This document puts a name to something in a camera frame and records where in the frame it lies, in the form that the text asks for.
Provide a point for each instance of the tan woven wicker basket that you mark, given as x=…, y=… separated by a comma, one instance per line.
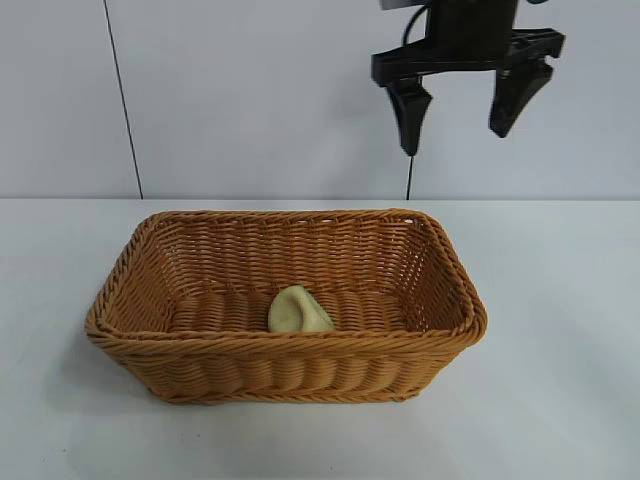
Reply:
x=225, y=280

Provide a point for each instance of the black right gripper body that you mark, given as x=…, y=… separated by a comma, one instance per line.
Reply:
x=465, y=40

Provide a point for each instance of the pale yellow egg yolk pastry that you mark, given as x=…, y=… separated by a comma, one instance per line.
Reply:
x=295, y=312

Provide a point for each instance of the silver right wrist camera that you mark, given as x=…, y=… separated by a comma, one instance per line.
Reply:
x=400, y=4

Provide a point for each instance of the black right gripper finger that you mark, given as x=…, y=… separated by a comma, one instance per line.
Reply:
x=411, y=112
x=515, y=95

